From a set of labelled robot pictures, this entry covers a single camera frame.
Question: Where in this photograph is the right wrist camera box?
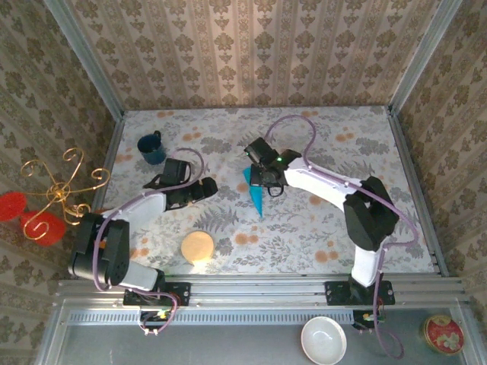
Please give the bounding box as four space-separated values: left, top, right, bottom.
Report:
243 137 279 166

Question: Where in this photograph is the red round tin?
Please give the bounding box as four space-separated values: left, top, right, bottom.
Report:
422 314 466 357

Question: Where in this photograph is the aluminium frame rail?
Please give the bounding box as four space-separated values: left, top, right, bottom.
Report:
56 272 468 305

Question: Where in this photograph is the white bowl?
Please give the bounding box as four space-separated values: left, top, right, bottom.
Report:
301 316 348 365

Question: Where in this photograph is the round cork coaster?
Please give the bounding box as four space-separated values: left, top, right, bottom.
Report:
180 230 215 266

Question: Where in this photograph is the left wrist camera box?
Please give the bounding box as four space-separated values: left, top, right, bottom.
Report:
162 158 192 184

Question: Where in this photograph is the slotted grey cable duct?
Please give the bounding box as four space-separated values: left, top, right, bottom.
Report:
60 308 355 326

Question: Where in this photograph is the small black circuit board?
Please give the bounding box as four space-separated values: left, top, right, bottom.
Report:
352 309 386 332
138 308 171 331

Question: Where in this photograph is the aluminium corner post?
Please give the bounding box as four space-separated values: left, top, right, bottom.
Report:
43 0 126 119
387 0 463 115

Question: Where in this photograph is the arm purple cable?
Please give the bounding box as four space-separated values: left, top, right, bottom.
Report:
91 148 206 338
264 115 419 360

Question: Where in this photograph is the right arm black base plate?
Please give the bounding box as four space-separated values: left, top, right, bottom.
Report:
324 280 396 306

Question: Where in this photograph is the floral patterned tablecloth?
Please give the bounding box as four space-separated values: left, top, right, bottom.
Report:
101 106 438 275

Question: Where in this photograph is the gold wire stand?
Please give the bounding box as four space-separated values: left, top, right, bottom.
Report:
21 147 113 241

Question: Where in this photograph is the dark blue mug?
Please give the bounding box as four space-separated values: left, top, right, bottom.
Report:
136 130 167 166

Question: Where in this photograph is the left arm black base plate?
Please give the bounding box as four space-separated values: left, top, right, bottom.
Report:
123 282 192 307

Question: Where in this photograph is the red round ornament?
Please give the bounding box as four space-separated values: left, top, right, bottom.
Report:
0 191 27 222
19 210 66 247

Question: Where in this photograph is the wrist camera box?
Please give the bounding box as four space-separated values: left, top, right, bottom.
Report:
243 137 279 166
162 158 192 184

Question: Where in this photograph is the aluminium side rail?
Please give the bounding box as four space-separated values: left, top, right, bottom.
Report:
387 107 450 277
71 112 126 278

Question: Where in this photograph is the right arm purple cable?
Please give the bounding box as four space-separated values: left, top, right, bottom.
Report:
264 115 419 360

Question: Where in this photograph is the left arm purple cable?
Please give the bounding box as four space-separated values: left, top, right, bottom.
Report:
91 148 206 338

